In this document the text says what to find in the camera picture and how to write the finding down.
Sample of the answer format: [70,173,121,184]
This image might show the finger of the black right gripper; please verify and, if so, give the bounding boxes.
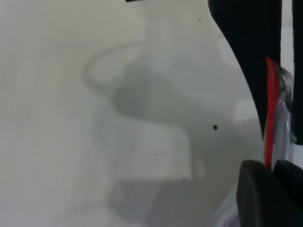
[292,0,303,143]
[208,0,284,140]

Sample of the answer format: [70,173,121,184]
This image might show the clear plastic red-zip bag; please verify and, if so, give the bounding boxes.
[212,56,296,227]

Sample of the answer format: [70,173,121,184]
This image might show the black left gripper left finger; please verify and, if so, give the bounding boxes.
[236,159,303,227]

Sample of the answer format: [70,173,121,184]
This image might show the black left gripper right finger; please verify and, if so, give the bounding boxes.
[273,159,303,213]

